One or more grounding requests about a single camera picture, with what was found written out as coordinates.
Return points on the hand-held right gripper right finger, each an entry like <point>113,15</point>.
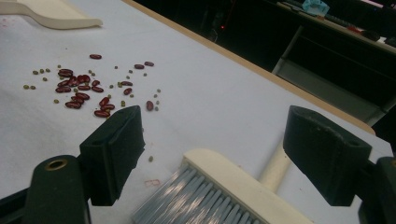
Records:
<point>323,155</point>

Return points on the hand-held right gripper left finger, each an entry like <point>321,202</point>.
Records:
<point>109,155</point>

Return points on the red and green beans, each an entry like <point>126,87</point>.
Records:
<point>73,81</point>

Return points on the cream brush with grey bristles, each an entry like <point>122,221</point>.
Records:
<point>230,183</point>

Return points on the cream plastic dustpan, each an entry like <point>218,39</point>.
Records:
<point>59,14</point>

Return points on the white table cover sheet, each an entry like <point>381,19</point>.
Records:
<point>202,93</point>

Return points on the wooden table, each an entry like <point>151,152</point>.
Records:
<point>249,67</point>

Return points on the light blue object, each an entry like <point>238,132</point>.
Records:
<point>315,6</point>

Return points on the white metal frame desk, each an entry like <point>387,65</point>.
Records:
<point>327,90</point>

